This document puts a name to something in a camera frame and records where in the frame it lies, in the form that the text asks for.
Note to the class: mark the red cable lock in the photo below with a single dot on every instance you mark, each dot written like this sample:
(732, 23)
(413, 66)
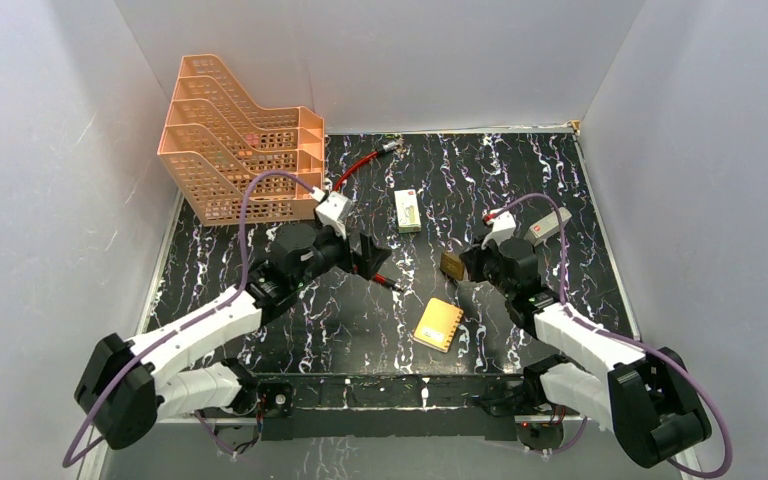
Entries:
(388, 147)

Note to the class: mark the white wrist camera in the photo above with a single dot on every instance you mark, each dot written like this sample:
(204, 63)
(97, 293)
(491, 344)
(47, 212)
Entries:
(502, 226)
(333, 210)

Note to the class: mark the orange spiral notebook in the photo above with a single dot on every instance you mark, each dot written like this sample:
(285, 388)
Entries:
(438, 325)

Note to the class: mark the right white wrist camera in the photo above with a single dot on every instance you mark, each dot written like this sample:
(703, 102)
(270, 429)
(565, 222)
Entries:
(502, 226)

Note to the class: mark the brass padlock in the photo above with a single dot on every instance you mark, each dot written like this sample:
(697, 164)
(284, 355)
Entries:
(452, 266)

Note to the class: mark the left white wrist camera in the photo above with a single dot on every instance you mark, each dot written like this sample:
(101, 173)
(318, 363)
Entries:
(333, 210)

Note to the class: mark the orange plastic file rack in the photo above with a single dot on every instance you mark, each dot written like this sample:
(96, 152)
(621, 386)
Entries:
(216, 139)

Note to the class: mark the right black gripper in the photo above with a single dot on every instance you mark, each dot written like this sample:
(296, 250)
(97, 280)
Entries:
(473, 258)

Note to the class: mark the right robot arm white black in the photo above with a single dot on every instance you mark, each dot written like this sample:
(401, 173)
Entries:
(641, 397)

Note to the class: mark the white green small box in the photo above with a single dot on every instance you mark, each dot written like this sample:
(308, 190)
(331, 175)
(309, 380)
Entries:
(407, 211)

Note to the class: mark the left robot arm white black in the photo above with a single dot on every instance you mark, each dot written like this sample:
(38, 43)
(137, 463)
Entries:
(130, 384)

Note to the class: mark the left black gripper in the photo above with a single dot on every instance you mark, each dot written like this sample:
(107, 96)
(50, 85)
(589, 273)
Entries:
(359, 251)

